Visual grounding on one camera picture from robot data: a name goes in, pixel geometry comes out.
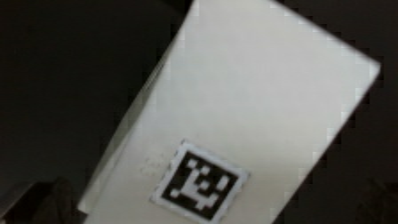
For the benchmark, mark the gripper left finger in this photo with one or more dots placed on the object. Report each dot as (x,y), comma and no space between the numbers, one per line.
(40,203)

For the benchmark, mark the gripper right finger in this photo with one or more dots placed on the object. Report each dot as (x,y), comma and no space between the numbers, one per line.
(377,208)

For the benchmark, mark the white cabinet top block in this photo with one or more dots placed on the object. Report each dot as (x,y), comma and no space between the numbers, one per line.
(239,113)

